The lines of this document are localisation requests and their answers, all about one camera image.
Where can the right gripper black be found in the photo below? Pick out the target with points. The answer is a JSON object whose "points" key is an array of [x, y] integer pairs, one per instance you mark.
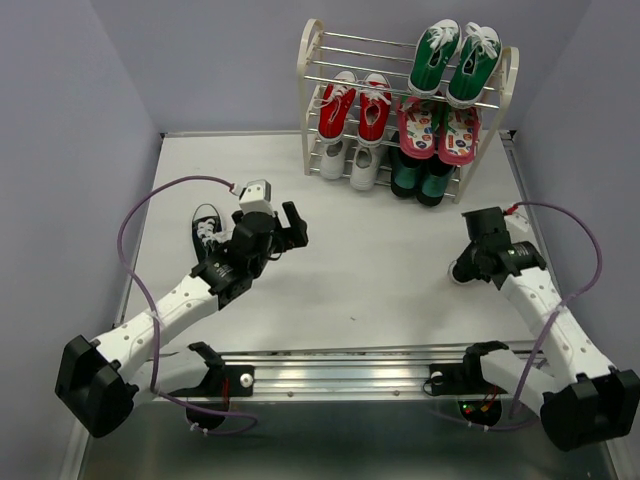
{"points": [[486, 277]]}

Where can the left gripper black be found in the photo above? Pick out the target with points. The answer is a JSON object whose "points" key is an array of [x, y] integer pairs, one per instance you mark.
{"points": [[295, 234]]}

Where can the black sneaker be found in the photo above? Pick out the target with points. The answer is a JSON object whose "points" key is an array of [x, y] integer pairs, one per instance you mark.
{"points": [[208, 231], [464, 270]]}

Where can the white sneaker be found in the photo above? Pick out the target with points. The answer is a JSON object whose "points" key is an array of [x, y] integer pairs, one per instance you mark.
{"points": [[365, 166], [333, 160]]}

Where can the red sneaker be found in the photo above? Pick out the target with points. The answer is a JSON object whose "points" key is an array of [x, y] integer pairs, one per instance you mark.
{"points": [[375, 105], [334, 106]]}

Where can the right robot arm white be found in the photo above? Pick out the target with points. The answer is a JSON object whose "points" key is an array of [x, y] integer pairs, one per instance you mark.
{"points": [[575, 390]]}

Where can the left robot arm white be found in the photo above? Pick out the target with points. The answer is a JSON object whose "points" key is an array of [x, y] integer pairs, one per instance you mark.
{"points": [[150, 320]]}

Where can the cream metal shoe rack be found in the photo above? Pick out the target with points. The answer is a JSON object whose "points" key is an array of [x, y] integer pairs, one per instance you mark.
{"points": [[327, 57]]}

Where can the pink patterned slipper right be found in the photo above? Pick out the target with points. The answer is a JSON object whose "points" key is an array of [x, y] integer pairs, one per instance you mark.
{"points": [[458, 135]]}

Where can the pink patterned slipper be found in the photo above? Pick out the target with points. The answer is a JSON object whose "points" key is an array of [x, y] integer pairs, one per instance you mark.
{"points": [[458, 135], [417, 123]]}

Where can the pink patterned slipper left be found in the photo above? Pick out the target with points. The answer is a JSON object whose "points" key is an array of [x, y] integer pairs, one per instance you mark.
{"points": [[417, 123]]}

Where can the green sneaker right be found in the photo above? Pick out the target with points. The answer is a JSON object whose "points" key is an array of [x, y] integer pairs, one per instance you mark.
{"points": [[478, 60]]}

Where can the green sneaker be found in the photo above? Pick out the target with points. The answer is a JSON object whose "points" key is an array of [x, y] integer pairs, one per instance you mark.
{"points": [[435, 48], [478, 60]]}

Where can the green sneaker left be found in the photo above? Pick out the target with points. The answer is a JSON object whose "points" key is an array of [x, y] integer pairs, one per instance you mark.
{"points": [[435, 48]]}

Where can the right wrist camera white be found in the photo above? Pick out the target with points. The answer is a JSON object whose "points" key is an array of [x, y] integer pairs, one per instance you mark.
{"points": [[515, 220]]}

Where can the aluminium mounting rail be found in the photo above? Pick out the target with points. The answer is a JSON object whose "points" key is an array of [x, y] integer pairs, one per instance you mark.
{"points": [[408, 373]]}

